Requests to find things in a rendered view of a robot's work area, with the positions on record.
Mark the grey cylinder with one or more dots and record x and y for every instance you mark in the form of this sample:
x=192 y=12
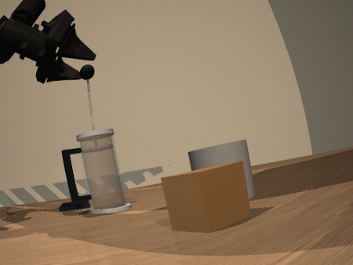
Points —
x=224 y=154

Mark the glass french press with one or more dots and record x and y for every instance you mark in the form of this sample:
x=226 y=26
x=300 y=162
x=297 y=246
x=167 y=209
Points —
x=100 y=165

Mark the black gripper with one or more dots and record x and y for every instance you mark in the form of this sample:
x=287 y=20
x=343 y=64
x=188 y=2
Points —
x=41 y=47

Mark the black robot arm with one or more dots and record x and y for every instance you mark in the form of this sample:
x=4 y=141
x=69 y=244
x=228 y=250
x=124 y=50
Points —
x=25 y=15

